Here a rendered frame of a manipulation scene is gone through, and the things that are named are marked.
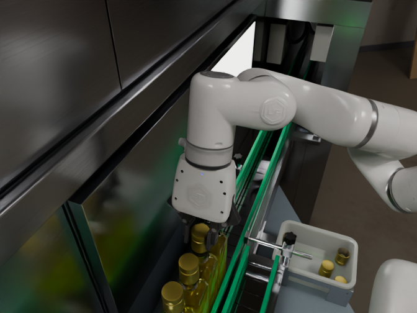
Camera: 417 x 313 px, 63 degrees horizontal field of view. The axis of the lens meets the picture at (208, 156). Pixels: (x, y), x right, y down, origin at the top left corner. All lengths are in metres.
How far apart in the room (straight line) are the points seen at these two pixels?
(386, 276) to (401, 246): 1.70
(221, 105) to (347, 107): 0.20
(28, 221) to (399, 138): 0.54
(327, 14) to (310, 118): 0.86
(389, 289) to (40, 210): 0.52
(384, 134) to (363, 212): 1.85
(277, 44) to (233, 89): 1.16
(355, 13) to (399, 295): 1.04
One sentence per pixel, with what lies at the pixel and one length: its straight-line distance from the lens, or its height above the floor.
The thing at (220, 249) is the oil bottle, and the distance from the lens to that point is 0.72.
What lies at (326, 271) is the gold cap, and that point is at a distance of 1.06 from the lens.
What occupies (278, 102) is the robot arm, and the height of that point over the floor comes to 1.42.
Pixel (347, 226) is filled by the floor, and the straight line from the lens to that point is 2.31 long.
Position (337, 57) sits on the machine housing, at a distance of 1.48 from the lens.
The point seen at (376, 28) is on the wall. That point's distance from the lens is 4.81.
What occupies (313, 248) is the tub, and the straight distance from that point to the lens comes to 1.14.
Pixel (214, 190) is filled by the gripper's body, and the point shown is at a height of 1.28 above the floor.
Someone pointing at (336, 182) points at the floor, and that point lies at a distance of 2.58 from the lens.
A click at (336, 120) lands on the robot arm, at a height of 1.36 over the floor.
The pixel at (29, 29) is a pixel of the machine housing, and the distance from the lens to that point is 0.42.
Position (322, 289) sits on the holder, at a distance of 1.04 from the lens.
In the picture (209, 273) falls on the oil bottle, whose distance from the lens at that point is 0.68.
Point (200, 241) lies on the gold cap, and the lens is 0.62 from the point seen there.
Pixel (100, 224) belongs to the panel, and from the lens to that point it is 0.55.
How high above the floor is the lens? 1.66
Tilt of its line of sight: 39 degrees down
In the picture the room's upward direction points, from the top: straight up
